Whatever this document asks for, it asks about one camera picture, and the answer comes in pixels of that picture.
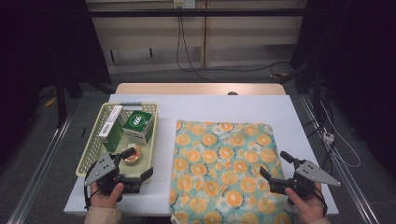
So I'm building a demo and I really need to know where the white wall socket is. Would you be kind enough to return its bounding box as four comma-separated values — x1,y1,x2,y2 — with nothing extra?
173,0,196,9

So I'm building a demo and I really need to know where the person's left hand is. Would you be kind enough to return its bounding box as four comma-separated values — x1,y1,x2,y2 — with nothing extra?
90,182,125,209

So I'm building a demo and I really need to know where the black horizontal bar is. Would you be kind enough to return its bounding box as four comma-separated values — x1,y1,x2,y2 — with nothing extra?
88,8,307,18

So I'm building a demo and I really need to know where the white power strip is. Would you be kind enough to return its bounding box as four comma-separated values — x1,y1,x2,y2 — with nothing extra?
321,131,336,145

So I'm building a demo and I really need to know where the person's right hand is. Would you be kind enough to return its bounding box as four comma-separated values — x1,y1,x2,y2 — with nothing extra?
284,183,327,224

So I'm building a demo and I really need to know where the white foam board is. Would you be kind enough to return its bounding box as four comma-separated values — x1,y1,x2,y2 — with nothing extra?
64,93,340,217

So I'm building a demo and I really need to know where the pale yellow plastic basket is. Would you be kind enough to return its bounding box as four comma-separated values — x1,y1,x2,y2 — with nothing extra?
75,102,159,185

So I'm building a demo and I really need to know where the dark curtain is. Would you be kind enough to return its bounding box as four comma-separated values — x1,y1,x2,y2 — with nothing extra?
0,0,112,175
290,0,396,175

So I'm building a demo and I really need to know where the tall green white box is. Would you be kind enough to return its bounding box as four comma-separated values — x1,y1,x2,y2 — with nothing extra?
98,105,129,153

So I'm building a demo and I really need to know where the white floor cable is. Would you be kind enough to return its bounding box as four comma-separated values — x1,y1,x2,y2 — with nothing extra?
319,101,362,169

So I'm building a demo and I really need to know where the square green white box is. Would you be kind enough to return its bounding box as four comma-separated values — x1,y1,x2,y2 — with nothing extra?
122,109,155,147

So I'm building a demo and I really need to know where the left hand-held gripper cable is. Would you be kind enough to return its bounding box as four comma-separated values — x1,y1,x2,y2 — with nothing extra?
83,161,98,210

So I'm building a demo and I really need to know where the black hanging wall cable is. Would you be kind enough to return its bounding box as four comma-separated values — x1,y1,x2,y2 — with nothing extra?
176,15,292,83

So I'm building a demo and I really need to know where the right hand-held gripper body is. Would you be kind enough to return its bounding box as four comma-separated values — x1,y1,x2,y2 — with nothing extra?
267,159,341,199

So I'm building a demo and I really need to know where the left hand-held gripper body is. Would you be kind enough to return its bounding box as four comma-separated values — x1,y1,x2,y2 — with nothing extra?
83,152,144,196

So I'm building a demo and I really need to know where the black metal stand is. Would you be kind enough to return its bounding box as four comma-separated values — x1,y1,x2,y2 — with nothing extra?
54,73,68,129

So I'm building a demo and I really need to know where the metal floor rail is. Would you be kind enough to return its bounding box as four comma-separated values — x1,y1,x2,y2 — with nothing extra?
6,115,75,224
298,94,381,224

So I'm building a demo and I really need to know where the small round tin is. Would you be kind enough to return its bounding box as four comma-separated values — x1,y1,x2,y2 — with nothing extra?
121,143,144,166

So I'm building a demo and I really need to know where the orange-print cloth bag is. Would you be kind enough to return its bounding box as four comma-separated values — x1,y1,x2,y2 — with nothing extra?
169,119,295,224

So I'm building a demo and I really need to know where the right hand-held gripper cable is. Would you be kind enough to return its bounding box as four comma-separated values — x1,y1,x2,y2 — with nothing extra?
312,186,329,217

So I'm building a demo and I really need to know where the hand-held gripper cable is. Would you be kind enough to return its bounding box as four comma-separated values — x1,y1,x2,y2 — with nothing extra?
312,186,329,217
83,161,98,210

